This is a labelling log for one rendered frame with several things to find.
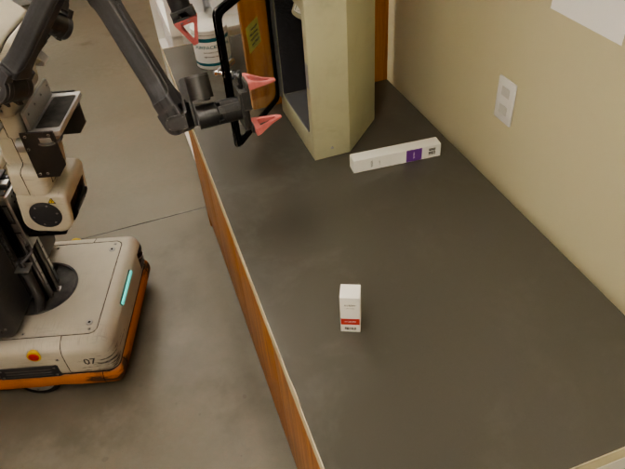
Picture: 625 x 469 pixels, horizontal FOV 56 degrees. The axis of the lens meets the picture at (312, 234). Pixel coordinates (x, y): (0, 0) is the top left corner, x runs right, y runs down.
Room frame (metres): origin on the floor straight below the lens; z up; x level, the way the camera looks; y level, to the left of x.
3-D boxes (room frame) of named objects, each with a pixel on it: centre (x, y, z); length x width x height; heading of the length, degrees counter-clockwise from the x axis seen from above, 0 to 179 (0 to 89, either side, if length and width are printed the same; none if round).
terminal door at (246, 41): (1.59, 0.13, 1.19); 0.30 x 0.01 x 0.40; 156
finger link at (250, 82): (1.31, 0.10, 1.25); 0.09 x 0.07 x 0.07; 106
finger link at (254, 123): (1.31, 0.10, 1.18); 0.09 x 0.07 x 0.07; 106
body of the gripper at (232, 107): (1.29, 0.17, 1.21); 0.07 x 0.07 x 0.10; 16
